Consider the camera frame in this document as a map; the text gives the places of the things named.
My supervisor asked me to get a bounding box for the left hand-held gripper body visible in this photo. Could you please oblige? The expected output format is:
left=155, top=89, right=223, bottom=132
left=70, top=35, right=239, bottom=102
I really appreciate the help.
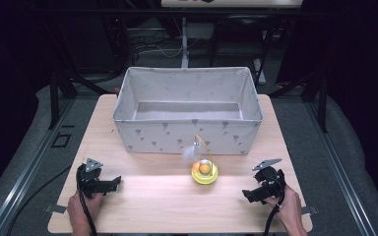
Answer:
left=76, top=157, right=113, bottom=200

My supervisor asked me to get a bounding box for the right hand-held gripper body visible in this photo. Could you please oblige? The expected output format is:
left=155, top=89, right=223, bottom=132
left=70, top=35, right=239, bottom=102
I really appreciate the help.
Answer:
left=251, top=158, right=287, bottom=201

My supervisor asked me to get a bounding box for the yellow cat toy with feather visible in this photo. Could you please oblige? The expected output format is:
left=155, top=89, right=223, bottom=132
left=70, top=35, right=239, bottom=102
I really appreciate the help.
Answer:
left=181, top=134, right=221, bottom=186

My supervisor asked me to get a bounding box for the grey patterned fabric storage box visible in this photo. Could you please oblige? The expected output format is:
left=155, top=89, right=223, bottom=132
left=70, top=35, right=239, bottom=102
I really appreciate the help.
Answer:
left=112, top=66, right=265, bottom=156

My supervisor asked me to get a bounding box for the person's left hand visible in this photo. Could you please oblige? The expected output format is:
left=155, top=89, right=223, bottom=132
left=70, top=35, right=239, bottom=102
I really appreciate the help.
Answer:
left=66, top=192, right=105, bottom=229

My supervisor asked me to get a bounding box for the person's right hand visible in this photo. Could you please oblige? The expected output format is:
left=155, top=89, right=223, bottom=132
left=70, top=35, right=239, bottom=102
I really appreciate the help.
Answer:
left=265, top=184, right=302, bottom=229

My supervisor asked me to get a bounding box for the black metal stand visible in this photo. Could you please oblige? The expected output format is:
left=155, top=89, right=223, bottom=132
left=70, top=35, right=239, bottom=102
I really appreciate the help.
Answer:
left=268, top=63, right=330, bottom=134
left=46, top=48, right=114, bottom=130

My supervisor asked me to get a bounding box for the black chair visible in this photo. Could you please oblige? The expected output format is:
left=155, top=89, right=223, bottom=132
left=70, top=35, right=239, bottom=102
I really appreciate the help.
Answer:
left=209, top=14, right=268, bottom=87

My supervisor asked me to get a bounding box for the white table leg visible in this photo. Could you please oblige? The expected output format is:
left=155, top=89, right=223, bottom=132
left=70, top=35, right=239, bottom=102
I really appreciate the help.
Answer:
left=180, top=16, right=190, bottom=69

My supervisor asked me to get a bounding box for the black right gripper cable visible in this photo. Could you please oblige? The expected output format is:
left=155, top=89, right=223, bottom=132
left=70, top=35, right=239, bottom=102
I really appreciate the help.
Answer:
left=263, top=178, right=287, bottom=236

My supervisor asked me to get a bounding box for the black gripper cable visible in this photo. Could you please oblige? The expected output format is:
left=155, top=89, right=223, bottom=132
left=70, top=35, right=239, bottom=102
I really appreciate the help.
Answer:
left=76, top=165, right=98, bottom=236
left=263, top=178, right=287, bottom=236

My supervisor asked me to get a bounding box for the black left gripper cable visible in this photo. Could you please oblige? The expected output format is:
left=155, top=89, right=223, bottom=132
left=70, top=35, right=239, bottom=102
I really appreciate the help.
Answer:
left=76, top=165, right=98, bottom=236

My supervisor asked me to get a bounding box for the metal table bracket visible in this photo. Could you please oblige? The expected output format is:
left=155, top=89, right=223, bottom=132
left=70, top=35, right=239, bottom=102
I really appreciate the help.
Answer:
left=43, top=203, right=68, bottom=214
left=300, top=205, right=319, bottom=216

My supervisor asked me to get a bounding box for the black cable on floor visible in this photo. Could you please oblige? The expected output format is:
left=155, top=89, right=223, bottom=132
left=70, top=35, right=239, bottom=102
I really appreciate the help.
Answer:
left=5, top=165, right=74, bottom=236

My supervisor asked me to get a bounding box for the aluminium floor rail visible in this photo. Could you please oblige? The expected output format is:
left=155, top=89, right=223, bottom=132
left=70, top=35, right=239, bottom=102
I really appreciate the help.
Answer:
left=304, top=97, right=378, bottom=236
left=0, top=97, right=77, bottom=236

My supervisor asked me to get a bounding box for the tangle of floor cables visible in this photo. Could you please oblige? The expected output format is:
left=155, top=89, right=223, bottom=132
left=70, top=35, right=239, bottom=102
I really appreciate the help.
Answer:
left=133, top=31, right=201, bottom=60

